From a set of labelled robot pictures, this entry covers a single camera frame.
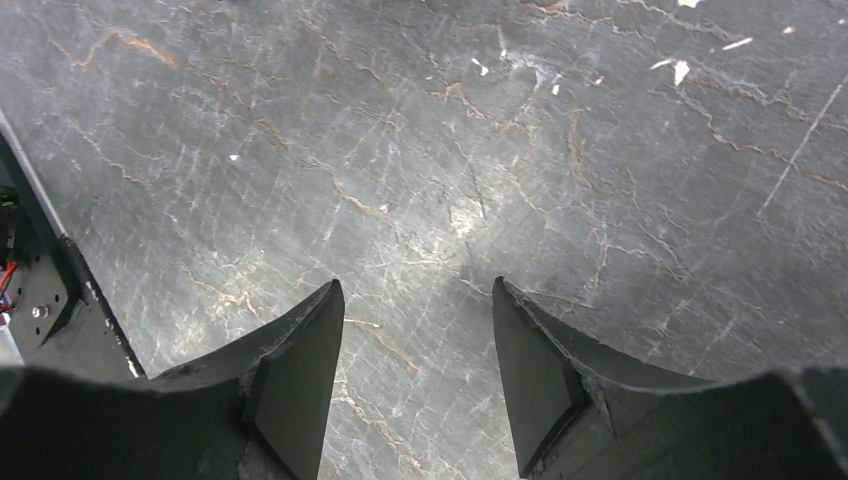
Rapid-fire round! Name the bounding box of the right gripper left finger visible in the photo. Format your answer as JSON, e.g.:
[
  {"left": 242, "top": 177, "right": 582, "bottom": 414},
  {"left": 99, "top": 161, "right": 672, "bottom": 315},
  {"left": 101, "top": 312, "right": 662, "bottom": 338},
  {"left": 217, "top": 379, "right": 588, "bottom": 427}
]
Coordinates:
[{"left": 1, "top": 280, "right": 345, "bottom": 479}]

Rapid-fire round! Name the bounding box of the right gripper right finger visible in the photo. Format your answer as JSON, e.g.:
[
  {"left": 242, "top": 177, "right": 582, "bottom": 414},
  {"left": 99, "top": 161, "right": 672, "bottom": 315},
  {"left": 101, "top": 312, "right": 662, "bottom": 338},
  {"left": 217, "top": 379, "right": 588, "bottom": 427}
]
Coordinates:
[{"left": 492, "top": 278, "right": 847, "bottom": 479}]

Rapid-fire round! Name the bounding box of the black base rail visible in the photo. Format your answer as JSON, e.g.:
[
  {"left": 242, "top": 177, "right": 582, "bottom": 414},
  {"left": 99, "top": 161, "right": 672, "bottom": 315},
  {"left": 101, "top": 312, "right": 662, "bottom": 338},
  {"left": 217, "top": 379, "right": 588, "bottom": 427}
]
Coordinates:
[{"left": 1, "top": 118, "right": 145, "bottom": 381}]

